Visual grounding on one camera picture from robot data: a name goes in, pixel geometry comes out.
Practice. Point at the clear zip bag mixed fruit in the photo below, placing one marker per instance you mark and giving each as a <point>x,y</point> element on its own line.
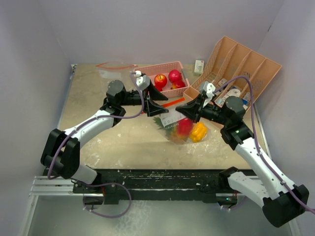
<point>172,117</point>

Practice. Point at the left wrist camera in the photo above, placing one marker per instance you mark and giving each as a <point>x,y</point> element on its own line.
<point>142,80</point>

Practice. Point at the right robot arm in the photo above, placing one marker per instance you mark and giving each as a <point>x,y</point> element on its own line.
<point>279,197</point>

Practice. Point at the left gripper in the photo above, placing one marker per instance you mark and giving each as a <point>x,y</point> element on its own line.
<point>150,107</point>

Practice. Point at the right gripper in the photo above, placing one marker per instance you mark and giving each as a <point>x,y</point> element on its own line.
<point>191,109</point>

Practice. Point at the fake yellow pepper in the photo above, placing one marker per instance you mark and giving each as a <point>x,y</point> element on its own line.
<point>198,132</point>

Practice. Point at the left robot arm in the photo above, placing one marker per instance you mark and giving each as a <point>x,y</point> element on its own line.
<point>61,154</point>

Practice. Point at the small white box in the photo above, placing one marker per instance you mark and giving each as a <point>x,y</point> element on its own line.
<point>198,67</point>

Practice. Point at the clear zip bag red apples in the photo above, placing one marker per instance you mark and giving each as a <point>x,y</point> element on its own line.
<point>115,70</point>

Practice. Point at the pink plastic basket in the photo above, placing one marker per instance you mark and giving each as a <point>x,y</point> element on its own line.
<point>152,70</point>

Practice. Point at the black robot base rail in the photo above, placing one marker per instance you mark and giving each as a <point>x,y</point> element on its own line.
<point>206,186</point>

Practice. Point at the fake red apple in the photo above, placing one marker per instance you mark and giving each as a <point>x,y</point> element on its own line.
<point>178,84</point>
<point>160,80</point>
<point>174,75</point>
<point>158,88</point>

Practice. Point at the fake pineapple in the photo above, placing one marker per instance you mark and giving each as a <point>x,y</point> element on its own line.
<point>167,130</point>

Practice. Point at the fake red yellow mango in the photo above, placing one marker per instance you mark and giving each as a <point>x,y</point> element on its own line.
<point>184,127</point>

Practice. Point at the orange desk file organizer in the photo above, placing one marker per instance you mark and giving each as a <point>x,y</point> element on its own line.
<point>233,69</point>

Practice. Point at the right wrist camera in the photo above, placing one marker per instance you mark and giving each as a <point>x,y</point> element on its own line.
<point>207,90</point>

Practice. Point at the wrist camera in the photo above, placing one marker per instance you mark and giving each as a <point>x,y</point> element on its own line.
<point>207,90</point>
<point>142,80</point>

